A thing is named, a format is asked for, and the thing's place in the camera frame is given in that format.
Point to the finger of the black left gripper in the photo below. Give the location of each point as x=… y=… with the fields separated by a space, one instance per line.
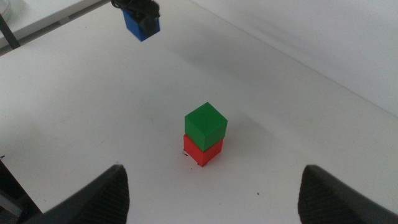
x=150 y=21

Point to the grey round object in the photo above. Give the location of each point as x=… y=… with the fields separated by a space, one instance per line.
x=4 y=7

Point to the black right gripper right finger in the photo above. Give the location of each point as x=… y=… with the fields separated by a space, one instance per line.
x=326 y=202

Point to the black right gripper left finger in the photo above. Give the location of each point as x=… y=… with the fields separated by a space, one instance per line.
x=102 y=199

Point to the blue cube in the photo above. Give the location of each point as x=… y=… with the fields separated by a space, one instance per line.
x=133 y=26

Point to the black slanted bar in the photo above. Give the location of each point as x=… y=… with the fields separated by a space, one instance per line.
x=7 y=32

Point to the green cube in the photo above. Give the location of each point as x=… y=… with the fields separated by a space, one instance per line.
x=205 y=124

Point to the red cube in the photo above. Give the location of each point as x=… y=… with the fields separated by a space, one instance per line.
x=199 y=154

